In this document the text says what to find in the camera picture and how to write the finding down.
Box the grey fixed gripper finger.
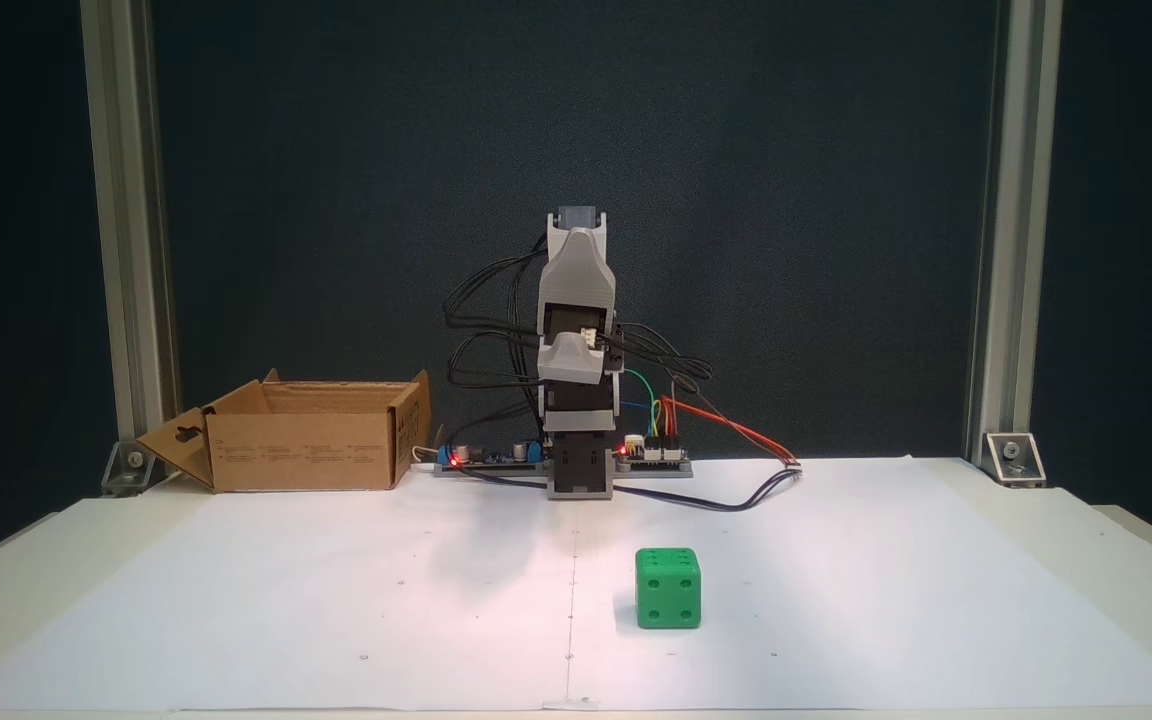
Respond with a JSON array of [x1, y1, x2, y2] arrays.
[[538, 335, 605, 388]]

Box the green die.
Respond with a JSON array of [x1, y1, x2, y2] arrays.
[[634, 546, 703, 631]]

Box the blue circuit board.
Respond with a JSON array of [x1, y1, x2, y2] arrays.
[[433, 438, 552, 479]]

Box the open cardboard box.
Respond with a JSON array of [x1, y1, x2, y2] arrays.
[[136, 369, 433, 493]]

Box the green wire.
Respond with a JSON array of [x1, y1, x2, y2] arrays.
[[619, 370, 663, 446]]

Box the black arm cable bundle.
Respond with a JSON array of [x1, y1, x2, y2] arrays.
[[614, 322, 715, 397], [443, 232, 549, 421]]

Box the circuit board with coloured wires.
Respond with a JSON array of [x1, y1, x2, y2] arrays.
[[613, 435, 694, 479]]

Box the red and orange wires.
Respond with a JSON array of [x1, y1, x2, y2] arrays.
[[661, 395, 804, 469]]

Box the black twin cable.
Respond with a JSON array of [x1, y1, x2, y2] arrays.
[[454, 462, 804, 514]]

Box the metal corner bracket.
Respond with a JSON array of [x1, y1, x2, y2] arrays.
[[101, 440, 177, 498], [983, 432, 1048, 489]]

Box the aluminium frame post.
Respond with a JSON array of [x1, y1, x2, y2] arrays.
[[964, 0, 1064, 467], [81, 0, 183, 473]]

